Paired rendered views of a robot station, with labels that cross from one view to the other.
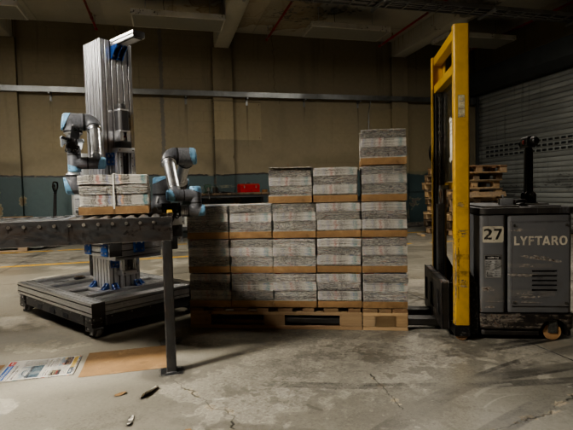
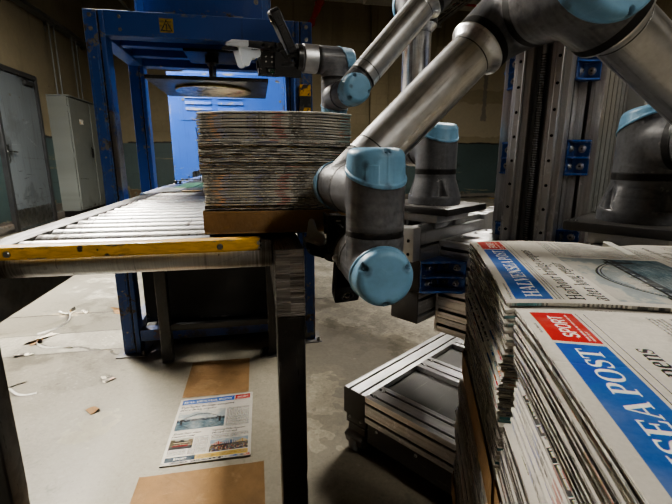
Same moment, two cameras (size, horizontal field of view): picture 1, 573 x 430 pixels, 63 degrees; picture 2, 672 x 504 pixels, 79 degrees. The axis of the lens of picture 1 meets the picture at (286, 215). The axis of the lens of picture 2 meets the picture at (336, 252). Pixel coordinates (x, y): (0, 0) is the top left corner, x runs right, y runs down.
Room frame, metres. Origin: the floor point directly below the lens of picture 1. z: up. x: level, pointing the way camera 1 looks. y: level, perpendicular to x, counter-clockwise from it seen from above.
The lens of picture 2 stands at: (2.97, 0.05, 0.95)
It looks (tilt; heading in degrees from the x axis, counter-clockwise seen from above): 13 degrees down; 94
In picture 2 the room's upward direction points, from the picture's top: straight up
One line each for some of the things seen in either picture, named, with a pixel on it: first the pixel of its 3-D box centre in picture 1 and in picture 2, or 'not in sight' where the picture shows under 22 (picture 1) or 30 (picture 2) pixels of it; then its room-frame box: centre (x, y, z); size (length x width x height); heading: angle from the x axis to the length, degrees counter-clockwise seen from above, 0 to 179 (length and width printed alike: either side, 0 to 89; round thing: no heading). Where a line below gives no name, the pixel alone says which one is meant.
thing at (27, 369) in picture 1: (40, 368); (212, 424); (2.44, 1.33, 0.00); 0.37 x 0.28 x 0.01; 104
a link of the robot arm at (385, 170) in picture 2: (193, 194); (370, 191); (2.98, 0.59, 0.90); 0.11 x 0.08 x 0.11; 112
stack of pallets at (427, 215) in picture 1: (464, 200); not in sight; (9.11, -3.47, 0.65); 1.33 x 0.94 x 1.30; 108
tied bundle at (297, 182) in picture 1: (292, 186); not in sight; (3.23, -0.05, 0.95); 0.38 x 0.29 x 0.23; 173
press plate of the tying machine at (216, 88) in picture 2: not in sight; (213, 89); (2.19, 2.28, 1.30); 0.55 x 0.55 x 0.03; 14
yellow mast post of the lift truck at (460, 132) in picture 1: (460, 177); not in sight; (2.77, -1.03, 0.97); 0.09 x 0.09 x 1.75; 82
